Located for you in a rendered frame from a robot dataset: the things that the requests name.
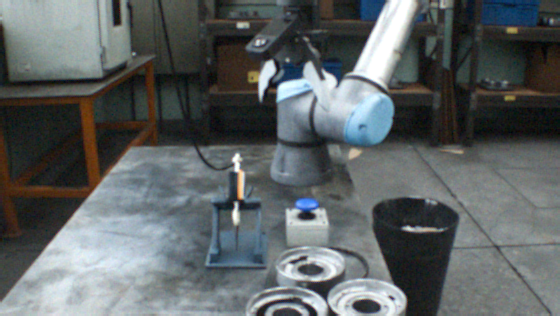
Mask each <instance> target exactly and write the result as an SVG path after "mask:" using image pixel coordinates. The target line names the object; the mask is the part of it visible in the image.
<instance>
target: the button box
mask: <svg viewBox="0 0 560 316"><path fill-rule="evenodd" d="M286 233H287V248H297V247H303V246H315V247H327V238H328V220H327V215H326V211H325V208H317V209H316V210H313V211H310V215H309V216H304V211H301V210H299V209H286Z"/></svg>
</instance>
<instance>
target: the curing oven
mask: <svg viewBox="0 0 560 316"><path fill-rule="evenodd" d="M0 8H1V13H2V14H1V17H2V22H3V33H4V37H5V39H4V42H5V47H6V57H7V62H8V73H9V77H10V81H18V86H22V85H26V84H25V81H38V80H64V79H72V78H95V83H101V82H102V79H101V78H103V77H104V76H106V75H108V74H110V73H112V72H113V71H115V70H117V69H119V68H121V69H127V65H128V64H129V63H131V62H133V61H132V51H133V47H132V38H131V30H132V29H131V28H133V13H132V5H131V2H130V0H0Z"/></svg>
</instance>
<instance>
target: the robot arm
mask: <svg viewBox="0 0 560 316"><path fill-rule="evenodd" d="M438 1H440V2H441V1H442V0H387V1H386V3H385V6H384V9H383V11H382V12H381V14H380V18H379V19H378V21H377V23H376V25H375V27H374V28H373V32H372V34H371V36H370V38H369V40H368V42H367V44H366V47H365V49H364V51H363V53H362V55H361V56H360V58H359V60H358V62H357V67H356V68H355V70H354V72H353V73H350V74H347V75H345V76H344V78H343V79H342V81H341V83H340V85H339V87H338V88H334V87H335V86H336V84H337V82H336V79H335V77H333V76H331V75H329V74H326V73H325V72H324V71H323V66H322V62H321V60H326V59H329V31H321V0H277V5H286V12H285V13H279V14H278V15H277V16H276V17H275V18H274V19H273V20H272V21H271V22H270V23H268V25H267V26H266V27H265V28H264V29H263V30H262V31H261V32H260V33H259V34H258V35H257V36H256V37H255V39H254V40H253V41H252V42H251V43H250V44H249V45H248V46H247V47H246V49H247V52H248V54H249V57H250V59H254V60H260V61H261V65H260V71H259V73H260V77H259V94H260V101H261V102H262V103H263V102H264V101H265V99H266V97H267V95H268V91H269V89H270V87H271V86H272V85H273V83H274V82H276V81H277V80H278V79H279V78H280V77H281V76H282V75H283V73H284V71H283V70H281V67H282V65H286V64H287V63H288V62H293V63H294V65H295V66H296V67H298V66H300V65H301V61H302V62H305V63H306V64H305V67H304V70H303V75H304V77H305V78H306V79H302V80H294V81H289V82H285V83H282V84H281V85H280V86H279V87H278V92H277V100H276V103H277V147H276V150H275V156H274V160H273V163H272V166H271V177H272V178H273V179H274V180H275V181H277V182H279V183H282V184H286V185H293V186H313V185H320V184H324V183H326V182H329V181H331V180H332V179H333V178H334V170H335V169H334V164H333V161H332V158H331V154H330V151H329V148H328V140H331V141H335V142H339V143H344V144H349V145H350V146H356V147H373V146H376V145H377V144H379V143H380V142H381V141H382V140H383V139H384V138H385V137H386V134H387V132H388V130H389V128H390V127H391V124H392V121H393V119H392V116H393V115H394V106H393V103H392V101H391V94H390V92H389V91H388V88H389V86H390V81H391V79H392V78H393V76H394V74H395V71H396V69H397V66H398V64H399V61H400V59H401V57H402V56H403V51H404V49H405V47H406V46H407V44H408V39H409V38H410V36H411V34H412V32H413V28H414V26H415V24H416V23H417V20H418V16H420V15H423V14H424V13H425V12H427V11H428V10H429V6H430V5H431V2H435V3H436V2H438ZM323 39H326V53H323ZM319 41H320V48H319Z"/></svg>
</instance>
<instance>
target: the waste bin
mask: <svg viewBox="0 0 560 316"><path fill-rule="evenodd" d="M459 222H460V218H459V215H458V213H457V212H456V210H455V209H453V208H450V207H449V206H448V205H446V204H444V203H443V202H441V201H438V200H435V199H428V198H423V197H415V196H398V197H391V198H387V199H384V200H382V201H380V202H378V203H376V204H375V205H374V206H373V209H372V231H373V233H374V235H375V237H376V239H375V240H376V242H377V245H378V246H379V249H380V251H381V254H382V256H383V260H384V262H385V265H386V267H387V268H388V271H389V276H390V277H391V280H392V282H393V285H394V286H395V287H397V288H398V289H399V290H400V291H402V293H403V294H404V296H405V298H406V300H407V305H406V309H405V316H436V315H437V313H438V310H439V305H440V301H441V295H442V292H443V289H444V286H445V281H446V276H447V272H448V267H449V262H450V257H451V253H452V250H453V247H454V246H453V245H454V242H455V238H456V233H457V228H458V225H459ZM407 226H409V227H410V228H414V229H415V228H416V227H417V226H418V227H422V228H421V229H424V228H437V230H434V231H419V232H418V231H411V230H405V229H402V227H407Z"/></svg>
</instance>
